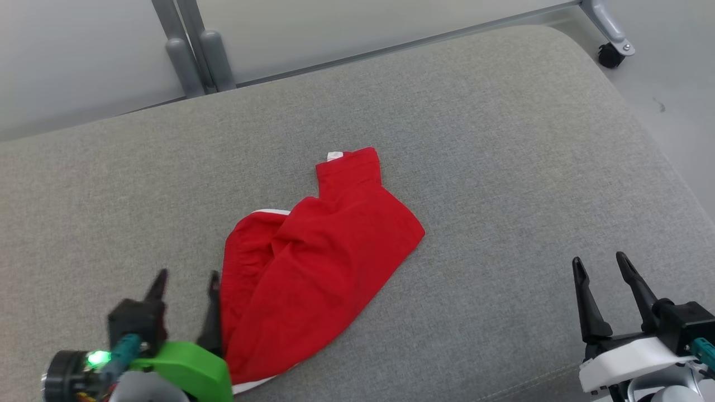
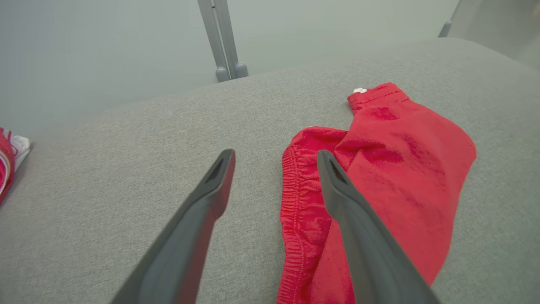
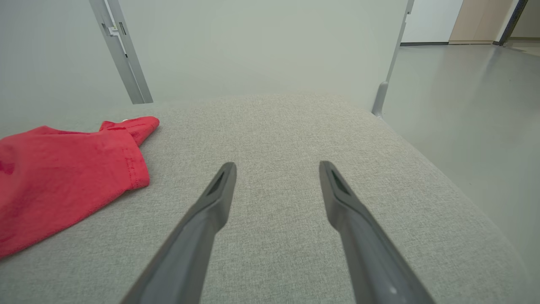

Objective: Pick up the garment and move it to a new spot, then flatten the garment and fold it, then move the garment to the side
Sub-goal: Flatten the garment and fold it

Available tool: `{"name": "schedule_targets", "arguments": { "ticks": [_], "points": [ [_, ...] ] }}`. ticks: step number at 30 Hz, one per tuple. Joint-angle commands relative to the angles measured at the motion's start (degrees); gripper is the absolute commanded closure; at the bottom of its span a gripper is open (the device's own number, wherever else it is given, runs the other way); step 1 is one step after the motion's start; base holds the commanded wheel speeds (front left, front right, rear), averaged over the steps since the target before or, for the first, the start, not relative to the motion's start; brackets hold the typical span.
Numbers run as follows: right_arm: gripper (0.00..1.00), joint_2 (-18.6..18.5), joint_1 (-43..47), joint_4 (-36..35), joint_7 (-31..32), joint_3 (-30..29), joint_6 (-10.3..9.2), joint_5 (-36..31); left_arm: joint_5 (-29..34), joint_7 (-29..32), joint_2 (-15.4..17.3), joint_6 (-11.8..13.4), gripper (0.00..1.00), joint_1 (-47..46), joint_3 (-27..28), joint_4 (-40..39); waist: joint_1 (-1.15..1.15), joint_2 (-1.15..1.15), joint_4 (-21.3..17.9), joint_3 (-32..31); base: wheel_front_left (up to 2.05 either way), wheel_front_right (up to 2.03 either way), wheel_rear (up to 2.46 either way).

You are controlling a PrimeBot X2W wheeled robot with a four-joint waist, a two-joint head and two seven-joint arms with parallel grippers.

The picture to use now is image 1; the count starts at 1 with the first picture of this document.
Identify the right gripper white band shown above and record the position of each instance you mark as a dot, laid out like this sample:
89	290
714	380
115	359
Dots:
631	357

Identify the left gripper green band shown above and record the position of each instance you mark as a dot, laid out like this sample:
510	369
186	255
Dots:
195	371

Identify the red shorts with white stripe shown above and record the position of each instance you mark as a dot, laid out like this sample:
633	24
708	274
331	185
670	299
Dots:
313	262

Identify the black round left gripper motor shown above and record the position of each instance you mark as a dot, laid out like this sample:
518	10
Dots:
64	377

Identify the black caster wheel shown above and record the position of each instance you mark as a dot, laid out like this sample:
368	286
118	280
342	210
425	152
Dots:
610	56

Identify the grey partition foot leg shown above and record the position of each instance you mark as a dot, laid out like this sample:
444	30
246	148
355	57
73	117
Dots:
609	25

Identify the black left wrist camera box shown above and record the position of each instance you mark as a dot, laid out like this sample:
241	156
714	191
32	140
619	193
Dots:
137	324

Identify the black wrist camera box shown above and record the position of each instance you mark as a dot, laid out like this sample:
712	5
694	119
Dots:
137	324
684	324

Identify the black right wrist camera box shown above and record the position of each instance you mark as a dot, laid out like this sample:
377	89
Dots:
684	324

